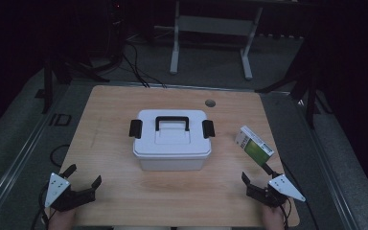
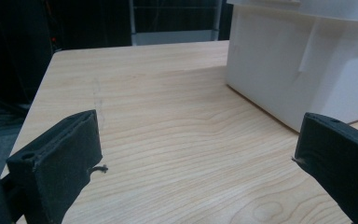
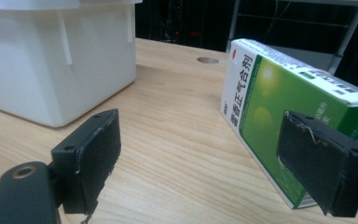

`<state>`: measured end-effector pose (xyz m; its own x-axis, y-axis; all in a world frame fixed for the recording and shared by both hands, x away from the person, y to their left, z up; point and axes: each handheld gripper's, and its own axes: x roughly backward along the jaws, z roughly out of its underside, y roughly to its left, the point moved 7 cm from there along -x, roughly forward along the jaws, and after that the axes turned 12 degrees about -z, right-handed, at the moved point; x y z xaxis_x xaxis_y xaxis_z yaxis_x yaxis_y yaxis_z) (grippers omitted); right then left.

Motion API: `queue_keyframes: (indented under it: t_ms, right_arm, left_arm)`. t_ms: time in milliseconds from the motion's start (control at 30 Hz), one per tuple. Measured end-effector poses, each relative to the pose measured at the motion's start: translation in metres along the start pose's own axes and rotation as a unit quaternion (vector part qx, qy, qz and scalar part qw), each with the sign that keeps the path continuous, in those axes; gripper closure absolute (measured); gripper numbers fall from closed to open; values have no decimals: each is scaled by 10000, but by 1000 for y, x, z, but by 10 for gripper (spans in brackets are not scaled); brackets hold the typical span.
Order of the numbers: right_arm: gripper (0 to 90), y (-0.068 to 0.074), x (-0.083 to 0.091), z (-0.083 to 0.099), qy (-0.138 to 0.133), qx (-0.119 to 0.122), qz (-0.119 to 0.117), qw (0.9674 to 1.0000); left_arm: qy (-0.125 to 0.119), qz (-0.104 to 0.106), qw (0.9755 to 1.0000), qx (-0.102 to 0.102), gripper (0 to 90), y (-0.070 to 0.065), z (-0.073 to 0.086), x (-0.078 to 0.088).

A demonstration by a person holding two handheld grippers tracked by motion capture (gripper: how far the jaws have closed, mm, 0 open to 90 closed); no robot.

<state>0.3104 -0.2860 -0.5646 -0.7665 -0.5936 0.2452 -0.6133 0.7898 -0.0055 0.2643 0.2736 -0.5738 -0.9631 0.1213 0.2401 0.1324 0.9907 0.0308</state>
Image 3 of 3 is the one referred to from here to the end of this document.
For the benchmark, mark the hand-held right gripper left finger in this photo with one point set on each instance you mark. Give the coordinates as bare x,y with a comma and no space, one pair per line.
87,161

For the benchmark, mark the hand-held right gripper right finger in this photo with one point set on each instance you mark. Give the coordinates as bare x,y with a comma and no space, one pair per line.
317,165

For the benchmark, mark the green and white medicine box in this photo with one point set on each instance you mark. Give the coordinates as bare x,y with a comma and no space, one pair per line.
261,93

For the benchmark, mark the white plastic storage box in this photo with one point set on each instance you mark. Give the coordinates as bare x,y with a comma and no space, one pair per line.
21,65

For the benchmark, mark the white metal desk frame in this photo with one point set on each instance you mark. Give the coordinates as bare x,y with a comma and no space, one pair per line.
304,56

